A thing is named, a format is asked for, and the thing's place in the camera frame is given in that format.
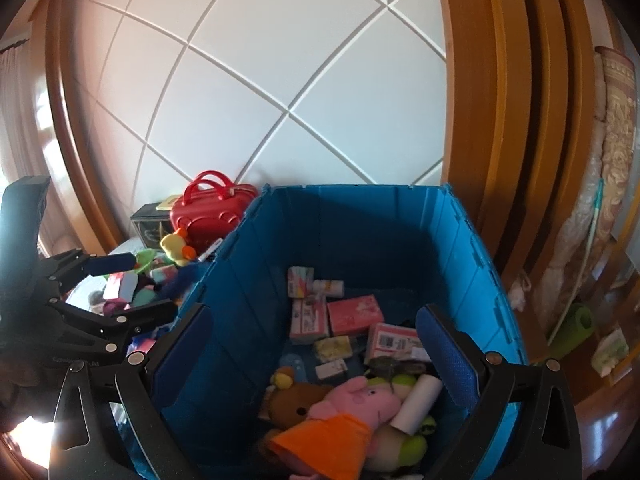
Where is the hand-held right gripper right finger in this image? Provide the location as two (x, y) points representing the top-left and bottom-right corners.
(416, 303), (584, 480)

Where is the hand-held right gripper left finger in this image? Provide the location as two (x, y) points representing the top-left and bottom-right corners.
(49, 303), (214, 480)

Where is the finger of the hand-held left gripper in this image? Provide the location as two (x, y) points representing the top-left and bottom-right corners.
(48, 249), (139, 292)
(49, 299), (179, 355)

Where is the pink floral tissue pack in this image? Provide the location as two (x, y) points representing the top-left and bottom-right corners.
(327, 296), (385, 337)
(102, 271), (141, 304)
(365, 322), (434, 364)

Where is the blue plastic crate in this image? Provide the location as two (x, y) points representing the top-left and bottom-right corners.
(150, 183), (531, 480)

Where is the mint green plush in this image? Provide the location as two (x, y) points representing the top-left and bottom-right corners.
(131, 287), (159, 309)

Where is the light blue bed sheet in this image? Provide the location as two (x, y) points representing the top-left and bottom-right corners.
(64, 239), (173, 356)

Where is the black gift box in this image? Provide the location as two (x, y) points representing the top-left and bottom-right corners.
(131, 202), (174, 242)

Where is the grey plush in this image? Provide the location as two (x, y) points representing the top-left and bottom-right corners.
(366, 355), (427, 392)

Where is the white paper roll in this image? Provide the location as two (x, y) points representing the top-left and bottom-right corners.
(390, 376), (444, 434)

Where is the yellow duck plush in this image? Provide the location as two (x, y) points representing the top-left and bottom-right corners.
(160, 227), (197, 267)

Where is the red hard-shell suitcase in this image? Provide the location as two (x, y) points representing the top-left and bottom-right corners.
(170, 170), (259, 257)

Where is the small yellow snack packet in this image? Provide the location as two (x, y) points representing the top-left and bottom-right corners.
(313, 336), (354, 364)

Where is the small white box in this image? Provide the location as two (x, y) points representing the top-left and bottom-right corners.
(315, 360), (349, 381)

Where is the brown bear plush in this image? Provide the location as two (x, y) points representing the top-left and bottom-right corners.
(259, 366), (334, 429)

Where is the green rolled yoga mat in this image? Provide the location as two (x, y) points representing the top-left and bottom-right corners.
(546, 302), (596, 359)

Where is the pink pig plush orange dress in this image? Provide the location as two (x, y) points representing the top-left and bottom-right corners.
(267, 376), (404, 479)

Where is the white pink box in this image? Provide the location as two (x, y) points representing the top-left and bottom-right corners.
(290, 297), (330, 345)

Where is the colourful striped box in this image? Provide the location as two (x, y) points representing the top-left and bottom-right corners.
(287, 266), (315, 301)

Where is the pale yellow bag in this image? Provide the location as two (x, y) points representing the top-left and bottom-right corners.
(592, 330), (630, 376)

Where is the turquoise stick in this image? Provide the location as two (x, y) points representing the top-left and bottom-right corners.
(549, 180), (604, 343)

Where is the white padded wooden headboard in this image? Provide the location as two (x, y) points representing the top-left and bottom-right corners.
(30, 0), (596, 271)

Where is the rolled floral carpet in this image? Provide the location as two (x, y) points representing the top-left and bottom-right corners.
(545, 46), (640, 343)

